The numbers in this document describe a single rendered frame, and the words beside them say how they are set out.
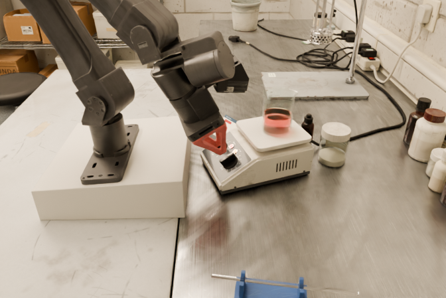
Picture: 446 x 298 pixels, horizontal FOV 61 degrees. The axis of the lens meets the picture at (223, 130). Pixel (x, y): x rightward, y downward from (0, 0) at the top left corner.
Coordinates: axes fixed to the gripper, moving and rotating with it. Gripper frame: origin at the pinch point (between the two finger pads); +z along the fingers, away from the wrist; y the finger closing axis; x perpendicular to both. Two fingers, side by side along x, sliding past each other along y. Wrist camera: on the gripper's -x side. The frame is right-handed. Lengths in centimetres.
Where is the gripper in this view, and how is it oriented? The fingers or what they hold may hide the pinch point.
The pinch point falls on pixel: (219, 146)
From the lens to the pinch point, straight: 71.8
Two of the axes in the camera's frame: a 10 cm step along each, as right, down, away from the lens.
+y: -2.8, -5.3, 8.0
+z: 4.3, 6.8, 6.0
